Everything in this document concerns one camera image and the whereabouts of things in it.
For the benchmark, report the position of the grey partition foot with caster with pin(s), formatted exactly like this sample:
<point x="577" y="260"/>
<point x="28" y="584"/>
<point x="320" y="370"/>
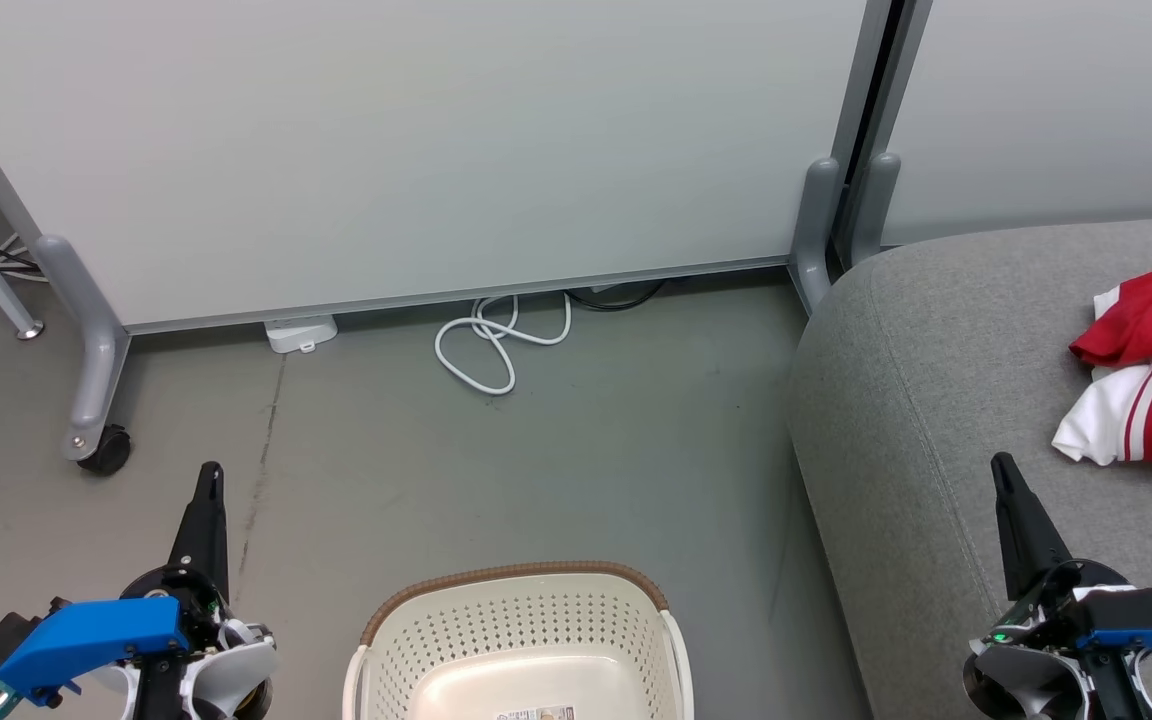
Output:
<point x="91" y="350"/>

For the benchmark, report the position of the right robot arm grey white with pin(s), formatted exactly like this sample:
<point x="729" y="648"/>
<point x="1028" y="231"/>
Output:
<point x="1021" y="685"/>

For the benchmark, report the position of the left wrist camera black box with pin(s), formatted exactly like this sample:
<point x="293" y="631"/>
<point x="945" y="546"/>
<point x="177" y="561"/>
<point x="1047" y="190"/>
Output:
<point x="4" y="640"/>

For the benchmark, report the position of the paper label in basket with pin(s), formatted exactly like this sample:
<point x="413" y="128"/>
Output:
<point x="536" y="714"/>

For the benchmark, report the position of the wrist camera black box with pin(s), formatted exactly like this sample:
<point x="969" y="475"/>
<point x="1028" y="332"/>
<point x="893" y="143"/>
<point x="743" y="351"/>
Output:
<point x="1151" y="605"/>
<point x="4" y="640"/>

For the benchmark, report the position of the cream perforated laundry basket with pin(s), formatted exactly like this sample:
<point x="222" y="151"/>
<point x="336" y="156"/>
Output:
<point x="526" y="640"/>

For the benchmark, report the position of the black caster wheel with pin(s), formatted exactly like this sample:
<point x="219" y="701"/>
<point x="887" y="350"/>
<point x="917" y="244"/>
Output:
<point x="106" y="452"/>

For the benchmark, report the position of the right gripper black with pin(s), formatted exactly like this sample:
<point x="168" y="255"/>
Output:
<point x="1056" y="605"/>

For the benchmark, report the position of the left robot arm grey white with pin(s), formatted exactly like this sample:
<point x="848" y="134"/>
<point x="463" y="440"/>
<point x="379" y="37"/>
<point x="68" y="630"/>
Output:
<point x="231" y="675"/>

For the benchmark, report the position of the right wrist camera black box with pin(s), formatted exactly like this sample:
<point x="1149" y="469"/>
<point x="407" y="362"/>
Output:
<point x="1151" y="605"/>

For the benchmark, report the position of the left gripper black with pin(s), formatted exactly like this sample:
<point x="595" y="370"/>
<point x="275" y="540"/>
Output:
<point x="168" y="585"/>

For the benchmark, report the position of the grey fabric sofa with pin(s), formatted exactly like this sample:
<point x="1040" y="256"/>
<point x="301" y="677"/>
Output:
<point x="936" y="400"/>

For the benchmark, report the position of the blue camera bracket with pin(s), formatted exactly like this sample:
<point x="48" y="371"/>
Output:
<point x="1151" y="640"/>
<point x="86" y="635"/>

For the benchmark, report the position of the narrow white partition panel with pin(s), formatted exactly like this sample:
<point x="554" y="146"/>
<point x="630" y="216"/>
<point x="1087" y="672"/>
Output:
<point x="1056" y="100"/>

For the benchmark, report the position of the white power adapter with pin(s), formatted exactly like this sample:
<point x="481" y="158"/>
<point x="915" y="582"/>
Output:
<point x="300" y="334"/>

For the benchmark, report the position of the right blue camera bracket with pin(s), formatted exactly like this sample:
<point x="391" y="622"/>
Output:
<point x="1151" y="640"/>

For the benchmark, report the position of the wide white partition panel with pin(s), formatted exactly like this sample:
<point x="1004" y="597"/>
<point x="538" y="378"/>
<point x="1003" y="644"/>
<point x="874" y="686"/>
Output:
<point x="416" y="140"/>

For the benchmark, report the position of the left blue camera bracket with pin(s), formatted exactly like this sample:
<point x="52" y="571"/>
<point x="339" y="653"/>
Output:
<point x="86" y="635"/>

